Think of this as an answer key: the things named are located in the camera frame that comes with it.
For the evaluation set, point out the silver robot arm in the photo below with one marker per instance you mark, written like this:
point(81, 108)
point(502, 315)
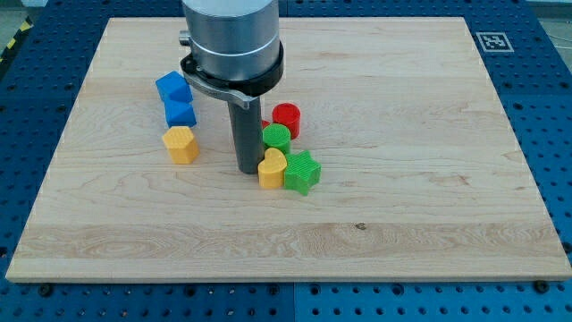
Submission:
point(235, 50)

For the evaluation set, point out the green star block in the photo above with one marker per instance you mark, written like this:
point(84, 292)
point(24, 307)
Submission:
point(302, 172)

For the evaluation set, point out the blue triangle block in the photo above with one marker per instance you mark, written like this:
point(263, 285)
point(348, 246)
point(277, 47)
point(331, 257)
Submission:
point(179, 113)

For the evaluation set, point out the yellow heart block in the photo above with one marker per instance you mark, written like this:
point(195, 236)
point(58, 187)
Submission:
point(271, 169)

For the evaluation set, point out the green cylinder block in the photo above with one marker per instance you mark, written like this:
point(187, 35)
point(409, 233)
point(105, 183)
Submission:
point(277, 136)

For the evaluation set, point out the red cylinder block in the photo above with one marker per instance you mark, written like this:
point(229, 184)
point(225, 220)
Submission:
point(289, 115)

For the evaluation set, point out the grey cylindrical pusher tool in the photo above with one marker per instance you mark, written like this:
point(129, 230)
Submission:
point(247, 133)

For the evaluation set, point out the yellow hexagon block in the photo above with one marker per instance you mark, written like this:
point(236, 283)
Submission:
point(181, 144)

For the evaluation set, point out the blue cube block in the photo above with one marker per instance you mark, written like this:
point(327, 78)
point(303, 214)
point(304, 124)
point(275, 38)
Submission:
point(173, 86)

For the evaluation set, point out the wooden board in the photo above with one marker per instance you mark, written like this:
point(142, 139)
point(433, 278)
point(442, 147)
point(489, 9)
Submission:
point(422, 177)

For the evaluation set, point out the white fiducial marker tag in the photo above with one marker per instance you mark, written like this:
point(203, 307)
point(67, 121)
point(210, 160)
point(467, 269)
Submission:
point(494, 42)

